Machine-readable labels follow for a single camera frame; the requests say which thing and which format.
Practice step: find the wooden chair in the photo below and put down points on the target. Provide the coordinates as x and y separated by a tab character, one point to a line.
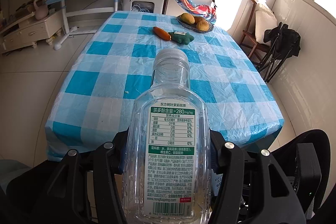
248	40

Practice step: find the orange carrot plush toy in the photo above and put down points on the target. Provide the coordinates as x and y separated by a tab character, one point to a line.
162	34

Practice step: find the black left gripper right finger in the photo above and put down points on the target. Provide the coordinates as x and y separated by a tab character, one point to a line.
254	188

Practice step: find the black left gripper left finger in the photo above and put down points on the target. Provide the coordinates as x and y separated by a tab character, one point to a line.
69	187

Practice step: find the yellow mango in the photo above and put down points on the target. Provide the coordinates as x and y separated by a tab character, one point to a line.
203	25
187	18

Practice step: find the yellow mango front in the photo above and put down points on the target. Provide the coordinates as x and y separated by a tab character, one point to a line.
203	25

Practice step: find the white tv cabinet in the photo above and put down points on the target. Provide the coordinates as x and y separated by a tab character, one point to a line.
28	31

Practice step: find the brown fruit back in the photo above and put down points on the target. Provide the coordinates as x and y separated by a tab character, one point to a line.
198	19

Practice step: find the yellow mango left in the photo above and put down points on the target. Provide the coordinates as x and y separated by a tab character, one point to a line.
187	18

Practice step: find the dark fruit bowl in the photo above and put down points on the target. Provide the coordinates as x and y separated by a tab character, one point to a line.
193	27

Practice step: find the blue white checkered tablecloth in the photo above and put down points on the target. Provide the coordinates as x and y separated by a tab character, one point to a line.
117	65

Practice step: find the green plush toy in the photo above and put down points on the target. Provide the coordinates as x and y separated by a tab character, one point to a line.
181	37

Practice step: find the white chair cushion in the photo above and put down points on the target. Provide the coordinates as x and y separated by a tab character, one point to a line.
265	20

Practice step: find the clear plastic tea bottle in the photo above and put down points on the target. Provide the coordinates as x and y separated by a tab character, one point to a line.
167	176

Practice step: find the light blue plastic stool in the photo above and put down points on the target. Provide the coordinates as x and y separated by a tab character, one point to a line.
9	170

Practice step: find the pink kettlebell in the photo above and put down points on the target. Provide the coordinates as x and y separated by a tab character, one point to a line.
40	11

